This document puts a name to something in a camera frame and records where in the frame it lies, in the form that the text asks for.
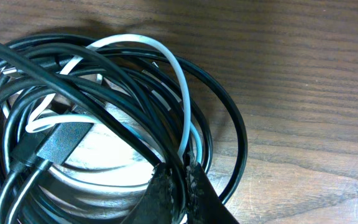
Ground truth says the white USB cable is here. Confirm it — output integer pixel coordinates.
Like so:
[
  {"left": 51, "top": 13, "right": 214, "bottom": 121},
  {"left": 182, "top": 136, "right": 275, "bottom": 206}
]
[{"left": 0, "top": 33, "right": 203, "bottom": 224}]

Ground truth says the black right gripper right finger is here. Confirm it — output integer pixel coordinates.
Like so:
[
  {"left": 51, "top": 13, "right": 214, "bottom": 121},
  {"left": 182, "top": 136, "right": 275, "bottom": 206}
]
[{"left": 183, "top": 152, "right": 239, "bottom": 224}]

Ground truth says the black USB cable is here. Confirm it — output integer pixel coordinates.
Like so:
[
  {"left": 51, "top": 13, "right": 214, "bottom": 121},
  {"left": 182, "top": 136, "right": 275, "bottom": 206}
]
[{"left": 0, "top": 33, "right": 249, "bottom": 224}]

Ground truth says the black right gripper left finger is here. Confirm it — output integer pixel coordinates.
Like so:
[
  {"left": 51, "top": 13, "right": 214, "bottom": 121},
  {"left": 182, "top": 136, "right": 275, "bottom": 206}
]
[{"left": 121, "top": 163, "right": 174, "bottom": 224}]

